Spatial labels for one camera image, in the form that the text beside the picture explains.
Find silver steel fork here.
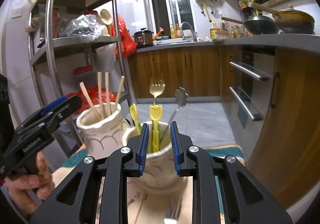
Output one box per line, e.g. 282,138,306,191
163,197,182,224

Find yellow-green plastic fork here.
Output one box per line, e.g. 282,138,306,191
129,104,142,134

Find yellow-green plastic spoon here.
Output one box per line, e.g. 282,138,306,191
149,105,163,153

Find ornate handle silver spoon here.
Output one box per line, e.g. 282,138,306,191
159,87,189,141

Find cream chopstick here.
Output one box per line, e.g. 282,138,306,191
115,76,125,107
80,82,101,121
97,71,105,120
105,72,112,117

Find gold fork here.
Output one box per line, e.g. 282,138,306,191
149,58,166,106

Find thin wooden chopstick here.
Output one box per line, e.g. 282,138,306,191
127,197,144,224

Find wooden kitchen cabinets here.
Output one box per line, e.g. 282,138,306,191
128,46,319,207

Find kitchen faucet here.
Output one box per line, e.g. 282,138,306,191
181,22,198,42

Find kitchen window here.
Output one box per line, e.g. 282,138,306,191
148,0,196,40

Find person's left hand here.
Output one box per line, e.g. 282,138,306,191
1,152,55,220

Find white floral ceramic utensil holder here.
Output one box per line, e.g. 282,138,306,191
76,102,193,196

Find quilted printed table mat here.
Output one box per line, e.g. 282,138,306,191
53,144,246,223

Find metal shelf rack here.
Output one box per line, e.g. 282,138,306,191
24,0,133,140

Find orange plastic bag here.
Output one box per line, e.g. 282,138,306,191
118,14,137,58

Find pressure cooker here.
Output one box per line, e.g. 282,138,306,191
133,28,153,49

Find yellow oil bottle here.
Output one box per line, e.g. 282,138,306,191
210,22,221,40

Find black wok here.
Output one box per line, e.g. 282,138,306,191
221,15,279,35

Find built-in oven with handles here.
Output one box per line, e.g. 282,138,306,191
229,46,275,136

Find brown pan with handle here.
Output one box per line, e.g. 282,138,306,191
248,2,315,34

